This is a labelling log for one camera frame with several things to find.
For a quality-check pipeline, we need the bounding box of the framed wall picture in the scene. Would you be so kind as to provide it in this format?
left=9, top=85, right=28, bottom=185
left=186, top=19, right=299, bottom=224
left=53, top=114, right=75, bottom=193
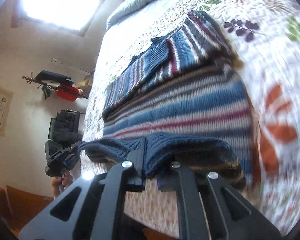
left=0, top=87, right=15, bottom=137

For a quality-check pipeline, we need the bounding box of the wooden coat rack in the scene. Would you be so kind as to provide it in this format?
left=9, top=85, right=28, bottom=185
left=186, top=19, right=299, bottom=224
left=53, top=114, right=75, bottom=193
left=22, top=73, right=92, bottom=99

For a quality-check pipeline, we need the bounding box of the dark garment on rack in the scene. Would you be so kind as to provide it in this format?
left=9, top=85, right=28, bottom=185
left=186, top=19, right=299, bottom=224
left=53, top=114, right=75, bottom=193
left=35, top=70, right=74, bottom=86

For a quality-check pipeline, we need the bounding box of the striped knitted sweater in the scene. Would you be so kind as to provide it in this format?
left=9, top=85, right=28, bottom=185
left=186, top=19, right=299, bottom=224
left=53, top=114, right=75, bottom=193
left=81, top=10, right=253, bottom=189

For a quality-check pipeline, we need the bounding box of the person left hand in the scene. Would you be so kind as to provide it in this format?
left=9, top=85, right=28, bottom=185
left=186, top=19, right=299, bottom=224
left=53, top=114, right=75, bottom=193
left=51, top=170, right=74, bottom=198

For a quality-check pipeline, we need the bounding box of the red garment on rack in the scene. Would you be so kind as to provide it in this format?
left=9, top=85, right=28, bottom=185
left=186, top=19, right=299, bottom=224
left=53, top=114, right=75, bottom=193
left=56, top=85, right=79, bottom=102

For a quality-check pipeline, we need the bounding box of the floral white quilt bedspread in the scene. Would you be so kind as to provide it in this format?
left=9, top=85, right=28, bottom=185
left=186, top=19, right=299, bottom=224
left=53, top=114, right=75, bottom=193
left=83, top=0, right=300, bottom=236

